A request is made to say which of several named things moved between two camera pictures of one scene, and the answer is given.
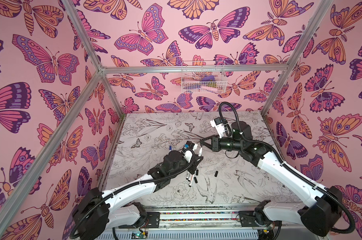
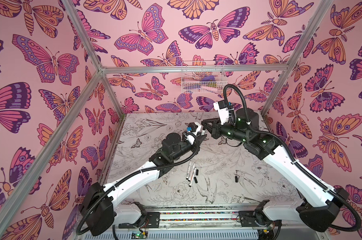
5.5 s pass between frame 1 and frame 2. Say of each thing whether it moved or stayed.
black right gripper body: moved
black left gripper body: moved
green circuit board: stayed
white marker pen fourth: stayed
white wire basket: stayed
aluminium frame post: stayed
